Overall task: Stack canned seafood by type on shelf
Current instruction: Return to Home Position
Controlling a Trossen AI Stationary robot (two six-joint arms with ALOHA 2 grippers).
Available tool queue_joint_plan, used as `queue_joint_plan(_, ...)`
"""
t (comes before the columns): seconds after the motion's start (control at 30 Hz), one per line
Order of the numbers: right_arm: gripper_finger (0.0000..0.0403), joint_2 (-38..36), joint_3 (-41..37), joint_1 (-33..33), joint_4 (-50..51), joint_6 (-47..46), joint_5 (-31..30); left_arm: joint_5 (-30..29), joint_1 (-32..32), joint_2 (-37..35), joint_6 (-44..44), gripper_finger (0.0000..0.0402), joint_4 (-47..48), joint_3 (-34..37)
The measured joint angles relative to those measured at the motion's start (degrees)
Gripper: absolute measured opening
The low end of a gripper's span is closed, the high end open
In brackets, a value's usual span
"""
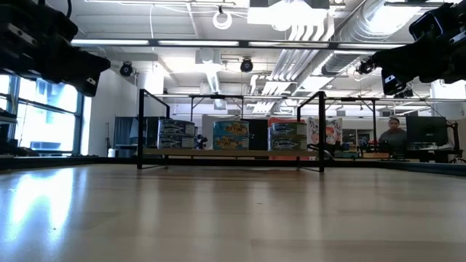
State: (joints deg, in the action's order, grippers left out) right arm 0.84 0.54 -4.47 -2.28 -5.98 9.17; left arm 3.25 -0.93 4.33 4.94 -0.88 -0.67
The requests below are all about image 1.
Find black background rack frame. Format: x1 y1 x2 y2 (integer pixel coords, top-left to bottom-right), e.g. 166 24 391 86
152 93 466 146

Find silver ventilation duct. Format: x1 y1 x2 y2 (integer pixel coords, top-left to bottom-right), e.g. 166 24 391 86
298 0 423 87

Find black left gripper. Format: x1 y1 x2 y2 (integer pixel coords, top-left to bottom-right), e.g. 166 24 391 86
0 4 112 98

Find stacked cans on rack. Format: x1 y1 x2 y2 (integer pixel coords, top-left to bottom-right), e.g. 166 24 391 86
267 116 310 162

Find small black device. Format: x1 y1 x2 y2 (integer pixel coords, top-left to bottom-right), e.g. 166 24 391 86
194 133 209 150

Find cluttered background desk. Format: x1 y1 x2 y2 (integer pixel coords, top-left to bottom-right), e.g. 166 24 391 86
378 141 465 164

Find colourful printed poster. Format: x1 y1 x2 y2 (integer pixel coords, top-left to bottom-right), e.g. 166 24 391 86
307 116 343 146

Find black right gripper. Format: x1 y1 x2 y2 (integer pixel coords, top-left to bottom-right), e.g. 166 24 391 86
371 0 466 97

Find black aluminium table frame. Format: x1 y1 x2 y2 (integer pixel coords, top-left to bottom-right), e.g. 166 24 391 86
0 155 466 178

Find person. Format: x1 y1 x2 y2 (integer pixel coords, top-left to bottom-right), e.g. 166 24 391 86
378 116 408 154

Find black computer monitor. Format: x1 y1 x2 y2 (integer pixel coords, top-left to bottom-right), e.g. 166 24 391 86
406 115 449 147

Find grey cabinet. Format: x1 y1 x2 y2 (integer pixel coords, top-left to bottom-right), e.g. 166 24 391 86
114 116 170 151

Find white coiled cable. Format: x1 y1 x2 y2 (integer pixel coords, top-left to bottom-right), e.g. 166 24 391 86
213 10 233 31

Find green label seafood can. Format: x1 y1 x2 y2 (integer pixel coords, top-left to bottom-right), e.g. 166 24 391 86
269 122 309 138
268 135 309 152

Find large window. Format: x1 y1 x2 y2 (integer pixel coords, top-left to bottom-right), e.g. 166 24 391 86
0 71 88 156

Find black panel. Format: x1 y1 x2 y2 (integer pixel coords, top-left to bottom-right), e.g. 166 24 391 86
242 118 269 151

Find wire shelf rack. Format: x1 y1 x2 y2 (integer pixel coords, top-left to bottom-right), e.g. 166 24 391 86
137 89 328 174

